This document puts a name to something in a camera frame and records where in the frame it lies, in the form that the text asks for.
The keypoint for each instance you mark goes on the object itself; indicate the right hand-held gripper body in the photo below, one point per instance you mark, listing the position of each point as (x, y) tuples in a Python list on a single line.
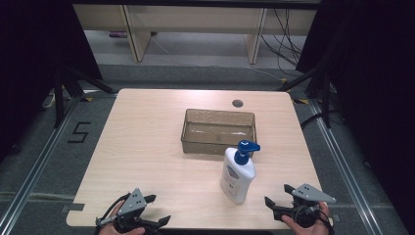
[(306, 196)]

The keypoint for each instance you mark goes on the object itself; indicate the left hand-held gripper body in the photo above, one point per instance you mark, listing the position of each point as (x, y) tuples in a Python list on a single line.
[(133, 204)]

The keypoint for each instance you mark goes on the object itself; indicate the white pump bottle blue cap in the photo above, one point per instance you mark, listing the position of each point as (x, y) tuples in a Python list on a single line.
[(236, 176)]

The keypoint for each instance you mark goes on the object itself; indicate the clear brown plastic box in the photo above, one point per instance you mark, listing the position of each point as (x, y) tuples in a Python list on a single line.
[(208, 133)]

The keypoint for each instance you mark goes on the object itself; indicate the person's right hand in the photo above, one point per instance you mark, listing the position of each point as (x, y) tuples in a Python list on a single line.
[(308, 230)]

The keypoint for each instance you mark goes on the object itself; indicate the person's left hand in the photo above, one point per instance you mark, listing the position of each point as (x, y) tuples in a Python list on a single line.
[(109, 230)]

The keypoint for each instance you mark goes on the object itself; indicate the grey tape strip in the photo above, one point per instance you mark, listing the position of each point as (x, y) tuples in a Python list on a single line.
[(73, 207), (336, 218)]

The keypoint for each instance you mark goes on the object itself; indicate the black metal stand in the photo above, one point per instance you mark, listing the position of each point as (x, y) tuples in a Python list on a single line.
[(326, 98), (59, 98)]

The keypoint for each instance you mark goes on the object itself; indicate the black curtain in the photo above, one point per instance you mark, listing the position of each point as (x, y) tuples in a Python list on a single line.
[(29, 49), (375, 81)]

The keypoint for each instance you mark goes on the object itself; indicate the small purple box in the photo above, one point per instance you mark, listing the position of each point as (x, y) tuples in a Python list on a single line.
[(117, 34)]

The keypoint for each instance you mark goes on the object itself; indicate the beige wooden shelf unit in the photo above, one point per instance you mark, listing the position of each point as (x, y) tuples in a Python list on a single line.
[(195, 18)]

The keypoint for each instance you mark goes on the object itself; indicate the aluminium floor rail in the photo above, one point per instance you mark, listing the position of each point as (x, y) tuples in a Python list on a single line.
[(36, 169), (345, 169)]

